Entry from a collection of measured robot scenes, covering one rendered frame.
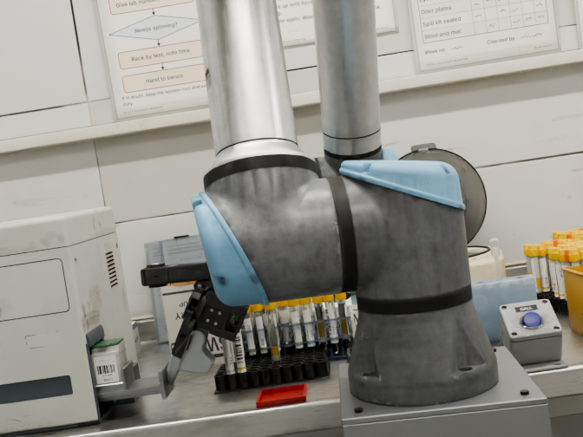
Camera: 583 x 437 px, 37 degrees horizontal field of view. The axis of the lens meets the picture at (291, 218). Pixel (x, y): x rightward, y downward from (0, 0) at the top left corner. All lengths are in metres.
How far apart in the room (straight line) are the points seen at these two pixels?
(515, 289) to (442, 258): 0.52
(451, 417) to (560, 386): 0.41
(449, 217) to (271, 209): 0.17
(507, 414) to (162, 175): 1.18
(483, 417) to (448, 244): 0.16
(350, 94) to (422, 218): 0.29
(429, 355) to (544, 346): 0.41
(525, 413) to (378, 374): 0.14
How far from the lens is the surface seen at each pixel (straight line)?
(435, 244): 0.84
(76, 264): 1.28
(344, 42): 1.06
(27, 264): 1.28
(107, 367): 1.30
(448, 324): 0.86
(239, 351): 1.33
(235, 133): 0.87
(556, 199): 1.90
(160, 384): 1.28
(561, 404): 1.28
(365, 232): 0.83
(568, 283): 1.41
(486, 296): 1.36
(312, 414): 1.21
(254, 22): 0.91
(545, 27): 1.91
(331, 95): 1.09
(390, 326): 0.85
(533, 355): 1.24
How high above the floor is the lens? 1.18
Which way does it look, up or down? 3 degrees down
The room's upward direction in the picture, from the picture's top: 9 degrees counter-clockwise
